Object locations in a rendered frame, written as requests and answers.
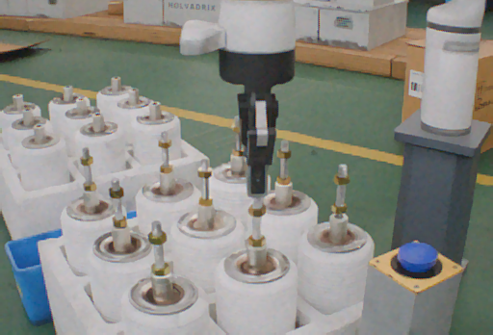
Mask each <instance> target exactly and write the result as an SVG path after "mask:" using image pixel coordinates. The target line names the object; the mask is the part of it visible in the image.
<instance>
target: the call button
mask: <svg viewBox="0 0 493 335"><path fill-rule="evenodd" d="M398 258H399V262H400V263H401V264H402V266H403V268H404V269H405V270H407V271H412V272H416V273H419V272H424V271H429V269H430V268H431V267H432V266H434V265H435V264H436V263H437V259H438V252H437V251H436V249H435V248H434V247H432V246H431V245H427V244H424V243H421V242H418V243H409V244H405V245H403V246H401V247H400V249H399V254H398Z"/></svg>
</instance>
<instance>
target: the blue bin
mask: <svg viewBox="0 0 493 335"><path fill-rule="evenodd" d="M137 217H138V214H137V210H133V211H129V212H127V219H133V218H137ZM62 235H63V231H62V228H61V229H55V230H51V231H49V232H45V233H43V232H42V233H39V234H36V235H34V236H27V237H24V238H21V239H15V240H12V241H10V242H7V243H6V244H5V251H6V254H7V256H8V259H9V260H10V262H11V265H12V268H13V274H14V278H15V282H16V286H17V289H18V293H19V296H20V300H21V302H22V305H23V307H24V309H25V311H26V314H27V316H28V317H29V320H30V322H31V324H32V325H35V326H41V325H43V324H48V323H50V322H54V320H53V315H52V311H51V309H50V303H49V298H48V293H47V288H46V284H45V281H44V277H43V270H42V265H41V260H40V255H39V244H38V241H40V242H41V241H44V240H47V239H51V238H54V239H58V238H61V236H62Z"/></svg>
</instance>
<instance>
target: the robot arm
mask: <svg viewBox="0 0 493 335"><path fill-rule="evenodd" d="M484 6H485V0H453V1H449V2H448V3H446V4H445V5H444V4H442V5H440V6H437V7H433V8H431V9H430V10H429V11H428V13H427V16H428V18H427V26H426V27H427V33H426V50H425V65H424V81H423V88H422V94H423V97H422V105H421V112H420V125H421V127H422V128H423V129H425V130H427V131H429V132H431V133H434V134H438V135H443V136H465V135H467V134H469V133H470V132H471V123H472V117H473V111H474V110H473V107H474V100H475V95H476V93H475V89H476V82H477V71H478V66H479V65H478V60H479V54H480V51H479V49H480V31H481V27H480V26H481V23H482V18H483V14H484ZM295 46H296V13H295V6H294V3H293V0H221V9H220V20H219V23H211V22H207V21H196V20H190V21H188V22H187V23H186V24H185V25H184V27H183V30H182V32H181V35H180V53H181V54H182V55H185V56H187V55H201V54H206V53H209V52H211V51H214V50H217V49H219V69H220V77H221V79H222V80H223V81H225V82H227V83H229V84H232V85H237V86H238V85H244V92H245V93H237V107H238V112H239V118H240V134H241V140H242V144H243V145H244V147H245V150H244V155H245V161H246V193H247V196H248V197H250V198H257V197H266V196H267V195H268V165H271V164H272V160H273V158H272V155H273V149H274V142H275V137H276V130H275V120H276V119H277V117H278V100H275V92H272V87H273V86H275V85H277V84H280V85H282V84H285V83H288V82H290V81H291V80H292V79H293V78H294V77H295V74H296V53H295Z"/></svg>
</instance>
